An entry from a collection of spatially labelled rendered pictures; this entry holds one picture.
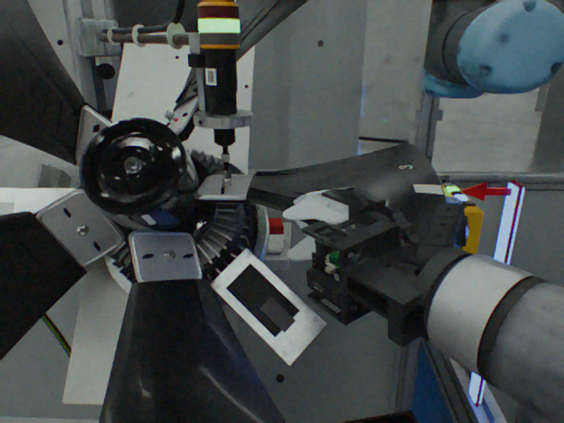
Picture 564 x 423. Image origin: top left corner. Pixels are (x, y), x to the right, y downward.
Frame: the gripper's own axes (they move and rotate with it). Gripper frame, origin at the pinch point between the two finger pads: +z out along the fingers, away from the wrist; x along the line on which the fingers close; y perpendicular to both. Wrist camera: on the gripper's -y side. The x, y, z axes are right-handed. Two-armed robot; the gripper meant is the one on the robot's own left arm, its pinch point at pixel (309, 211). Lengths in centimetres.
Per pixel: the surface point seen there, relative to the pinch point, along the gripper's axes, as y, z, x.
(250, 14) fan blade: -8.2, 21.6, -20.0
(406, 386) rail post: -36, 16, 61
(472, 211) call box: -38.9, 5.6, 14.6
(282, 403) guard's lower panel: -30, 66, 105
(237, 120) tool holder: 3.2, 7.8, -9.7
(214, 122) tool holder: 5.5, 8.8, -9.7
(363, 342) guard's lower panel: -54, 50, 81
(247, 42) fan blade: -4.3, 16.6, -16.9
